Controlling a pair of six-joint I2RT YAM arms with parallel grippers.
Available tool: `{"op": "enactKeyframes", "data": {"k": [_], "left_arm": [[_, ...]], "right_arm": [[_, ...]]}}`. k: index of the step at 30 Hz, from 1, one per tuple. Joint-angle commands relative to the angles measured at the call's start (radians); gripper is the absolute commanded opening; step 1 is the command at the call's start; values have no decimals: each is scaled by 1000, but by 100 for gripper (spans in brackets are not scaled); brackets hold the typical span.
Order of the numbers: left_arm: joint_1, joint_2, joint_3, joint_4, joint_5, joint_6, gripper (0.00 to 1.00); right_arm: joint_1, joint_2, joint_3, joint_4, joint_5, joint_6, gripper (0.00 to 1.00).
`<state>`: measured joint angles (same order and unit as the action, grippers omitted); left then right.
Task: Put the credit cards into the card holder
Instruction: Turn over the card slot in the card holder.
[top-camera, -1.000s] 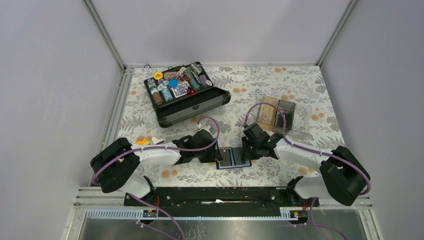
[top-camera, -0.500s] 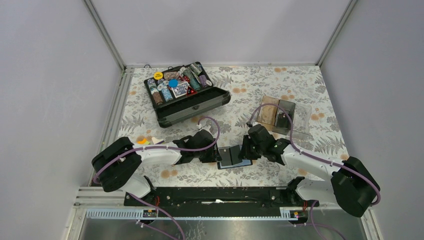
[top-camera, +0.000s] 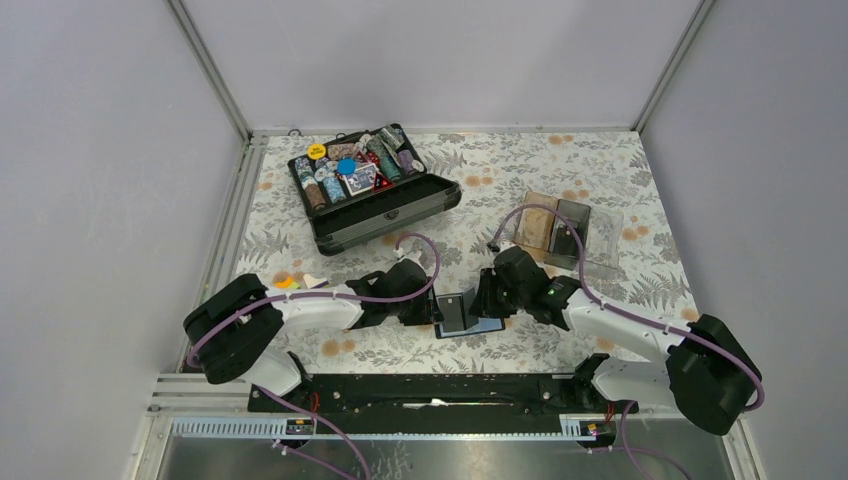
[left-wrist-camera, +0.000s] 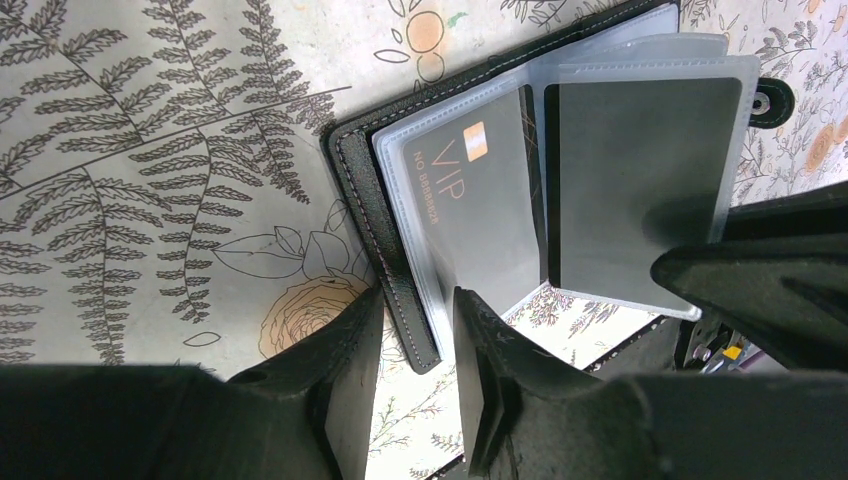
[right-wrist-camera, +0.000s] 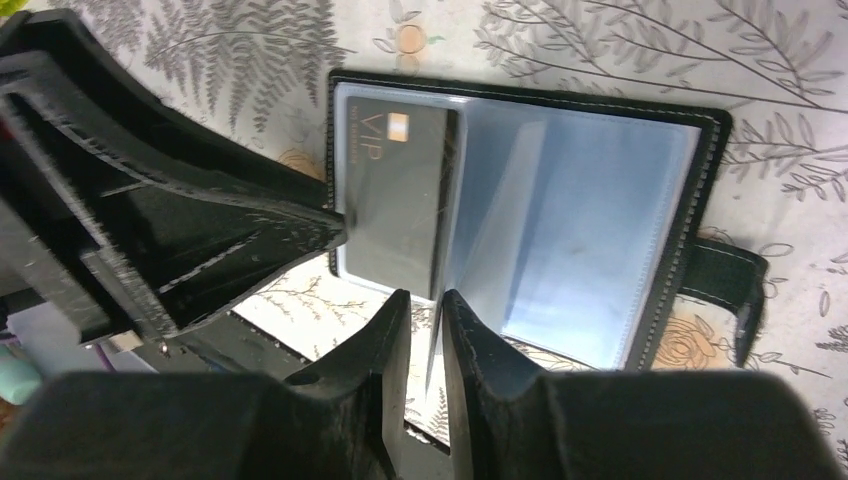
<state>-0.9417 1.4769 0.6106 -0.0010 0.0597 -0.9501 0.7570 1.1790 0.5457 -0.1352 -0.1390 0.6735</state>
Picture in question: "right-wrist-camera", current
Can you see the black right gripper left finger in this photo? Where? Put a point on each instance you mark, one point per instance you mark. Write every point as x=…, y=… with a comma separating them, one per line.
x=341, y=417

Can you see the black credit card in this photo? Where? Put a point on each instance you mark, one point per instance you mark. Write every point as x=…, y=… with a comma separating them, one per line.
x=398, y=173

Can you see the black card holder wallet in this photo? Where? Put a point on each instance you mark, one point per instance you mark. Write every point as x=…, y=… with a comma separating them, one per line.
x=572, y=222

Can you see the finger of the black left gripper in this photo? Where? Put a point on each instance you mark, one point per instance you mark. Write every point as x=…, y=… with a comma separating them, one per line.
x=124, y=214

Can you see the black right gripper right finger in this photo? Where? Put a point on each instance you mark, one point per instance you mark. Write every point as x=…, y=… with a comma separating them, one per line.
x=512, y=419

